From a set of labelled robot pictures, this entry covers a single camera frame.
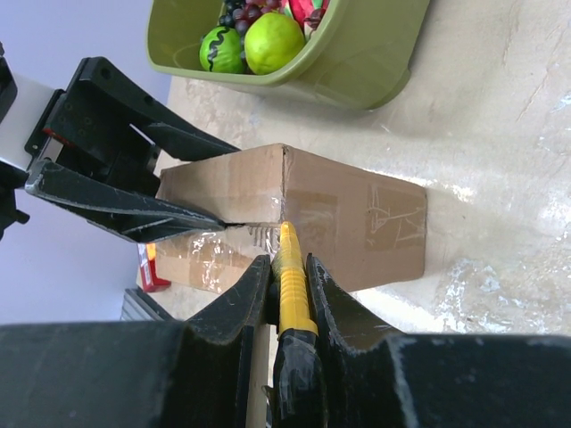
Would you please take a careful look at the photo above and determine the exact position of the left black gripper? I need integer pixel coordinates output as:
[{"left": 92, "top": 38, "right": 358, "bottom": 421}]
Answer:
[{"left": 24, "top": 57, "right": 240, "bottom": 243}]

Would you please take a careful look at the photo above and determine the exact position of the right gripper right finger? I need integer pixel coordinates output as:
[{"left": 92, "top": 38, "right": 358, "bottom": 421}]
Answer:
[{"left": 306, "top": 254, "right": 404, "bottom": 427}]

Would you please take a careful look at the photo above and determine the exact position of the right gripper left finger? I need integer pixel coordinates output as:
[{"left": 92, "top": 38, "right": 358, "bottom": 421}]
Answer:
[{"left": 182, "top": 256, "right": 271, "bottom": 427}]

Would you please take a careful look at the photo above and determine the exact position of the yellow black utility knife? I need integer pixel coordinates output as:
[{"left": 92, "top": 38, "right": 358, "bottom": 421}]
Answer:
[{"left": 263, "top": 221, "right": 327, "bottom": 427}]

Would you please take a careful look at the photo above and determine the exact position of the brown cardboard express box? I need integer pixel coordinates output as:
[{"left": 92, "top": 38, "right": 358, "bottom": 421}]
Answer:
[{"left": 153, "top": 142, "right": 428, "bottom": 428}]

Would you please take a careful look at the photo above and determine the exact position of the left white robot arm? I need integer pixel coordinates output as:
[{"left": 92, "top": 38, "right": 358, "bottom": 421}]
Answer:
[{"left": 1, "top": 57, "right": 235, "bottom": 243}]

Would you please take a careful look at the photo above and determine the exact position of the red small box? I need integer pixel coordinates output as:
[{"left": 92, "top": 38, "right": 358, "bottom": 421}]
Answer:
[{"left": 137, "top": 243, "right": 171, "bottom": 293}]

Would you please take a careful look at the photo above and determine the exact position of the small green fruit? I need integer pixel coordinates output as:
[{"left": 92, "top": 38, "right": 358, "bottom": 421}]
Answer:
[{"left": 199, "top": 26, "right": 245, "bottom": 74}]

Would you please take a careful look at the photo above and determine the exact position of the dark black grape bunch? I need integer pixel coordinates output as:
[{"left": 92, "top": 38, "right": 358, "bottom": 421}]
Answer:
[{"left": 219, "top": 0, "right": 245, "bottom": 28}]

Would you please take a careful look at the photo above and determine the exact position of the green lime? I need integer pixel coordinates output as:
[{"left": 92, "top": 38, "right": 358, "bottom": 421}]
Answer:
[{"left": 244, "top": 12, "right": 306, "bottom": 75}]

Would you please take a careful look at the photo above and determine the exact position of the red grape bunch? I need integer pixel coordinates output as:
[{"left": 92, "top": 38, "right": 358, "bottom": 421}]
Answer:
[{"left": 230, "top": 0, "right": 281, "bottom": 36}]

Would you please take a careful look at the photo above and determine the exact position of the pink dragon fruit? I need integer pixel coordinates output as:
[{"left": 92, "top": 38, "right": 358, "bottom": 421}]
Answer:
[{"left": 281, "top": 0, "right": 330, "bottom": 40}]

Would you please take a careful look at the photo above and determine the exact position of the olive green plastic bin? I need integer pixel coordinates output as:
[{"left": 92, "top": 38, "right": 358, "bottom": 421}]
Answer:
[{"left": 146, "top": 1, "right": 429, "bottom": 110}]

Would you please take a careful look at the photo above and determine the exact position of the aluminium frame rail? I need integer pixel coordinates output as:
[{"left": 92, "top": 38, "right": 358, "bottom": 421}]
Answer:
[{"left": 120, "top": 287, "right": 173, "bottom": 321}]

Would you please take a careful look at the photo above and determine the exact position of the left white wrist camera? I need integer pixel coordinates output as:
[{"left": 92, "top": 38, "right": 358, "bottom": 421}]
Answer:
[{"left": 1, "top": 73, "right": 63, "bottom": 173}]

